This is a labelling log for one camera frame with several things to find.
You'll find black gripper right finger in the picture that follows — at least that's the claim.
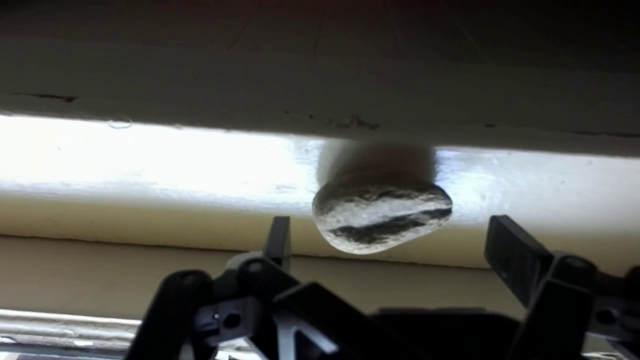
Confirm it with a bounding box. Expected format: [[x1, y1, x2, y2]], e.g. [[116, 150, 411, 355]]
[[484, 213, 640, 360]]

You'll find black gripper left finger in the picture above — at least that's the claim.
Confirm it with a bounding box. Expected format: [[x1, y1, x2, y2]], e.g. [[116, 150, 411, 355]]
[[126, 213, 377, 360]]

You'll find white grey stone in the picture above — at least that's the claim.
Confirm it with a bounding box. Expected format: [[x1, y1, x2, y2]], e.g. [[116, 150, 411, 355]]
[[311, 174, 457, 257]]

